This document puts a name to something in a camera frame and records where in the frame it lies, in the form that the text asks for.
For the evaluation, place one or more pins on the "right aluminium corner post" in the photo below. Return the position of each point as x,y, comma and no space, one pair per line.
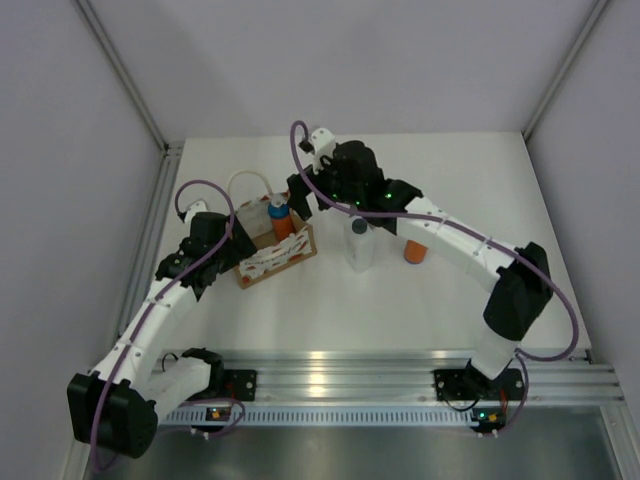
568,60

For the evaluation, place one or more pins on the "aluminium corner post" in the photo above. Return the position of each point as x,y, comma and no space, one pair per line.
90,17
568,60

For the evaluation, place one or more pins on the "burlap watermelon canvas bag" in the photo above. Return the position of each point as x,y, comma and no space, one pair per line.
272,256

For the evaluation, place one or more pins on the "white bottle grey cap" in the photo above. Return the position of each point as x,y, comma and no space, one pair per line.
360,244

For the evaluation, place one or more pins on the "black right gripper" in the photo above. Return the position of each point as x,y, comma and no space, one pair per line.
298,192

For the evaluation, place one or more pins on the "blue orange pump bottle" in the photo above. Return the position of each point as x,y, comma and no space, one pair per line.
281,220
414,252

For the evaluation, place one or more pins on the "left aluminium corner post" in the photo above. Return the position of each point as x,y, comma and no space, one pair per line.
90,17

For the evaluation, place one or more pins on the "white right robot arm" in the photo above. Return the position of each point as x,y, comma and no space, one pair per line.
517,279

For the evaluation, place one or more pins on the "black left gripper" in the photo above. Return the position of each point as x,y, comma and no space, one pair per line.
239,248

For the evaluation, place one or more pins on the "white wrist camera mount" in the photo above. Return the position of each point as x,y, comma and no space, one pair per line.
320,143
199,206

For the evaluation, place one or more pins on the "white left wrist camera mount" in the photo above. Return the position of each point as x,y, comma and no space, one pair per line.
199,206

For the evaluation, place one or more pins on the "aluminium rail base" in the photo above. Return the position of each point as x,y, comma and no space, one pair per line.
335,389

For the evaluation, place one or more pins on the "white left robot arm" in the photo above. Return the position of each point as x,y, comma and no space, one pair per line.
150,330

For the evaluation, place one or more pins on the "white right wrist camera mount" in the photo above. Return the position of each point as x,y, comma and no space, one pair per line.
320,143

